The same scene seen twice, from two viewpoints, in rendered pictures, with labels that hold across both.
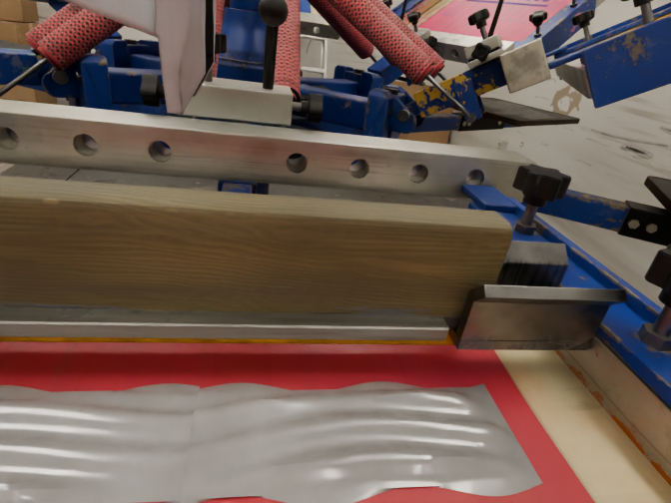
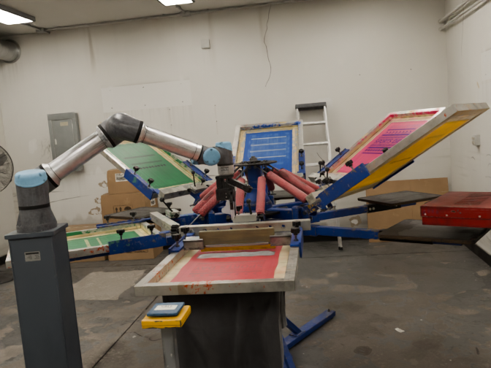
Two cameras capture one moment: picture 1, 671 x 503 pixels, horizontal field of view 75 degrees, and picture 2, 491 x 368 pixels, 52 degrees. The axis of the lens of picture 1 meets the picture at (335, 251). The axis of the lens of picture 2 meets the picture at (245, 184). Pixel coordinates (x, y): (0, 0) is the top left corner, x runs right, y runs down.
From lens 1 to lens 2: 2.15 m
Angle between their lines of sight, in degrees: 29
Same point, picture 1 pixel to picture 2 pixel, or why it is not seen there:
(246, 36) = (253, 196)
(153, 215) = (230, 231)
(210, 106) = (239, 219)
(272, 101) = (251, 216)
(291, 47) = (261, 201)
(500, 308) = (274, 239)
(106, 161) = not seen: hidden behind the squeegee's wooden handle
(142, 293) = (229, 241)
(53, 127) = (212, 227)
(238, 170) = not seen: hidden behind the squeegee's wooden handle
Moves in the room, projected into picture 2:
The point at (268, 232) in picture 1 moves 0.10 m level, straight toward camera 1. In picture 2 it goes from (242, 231) to (239, 236)
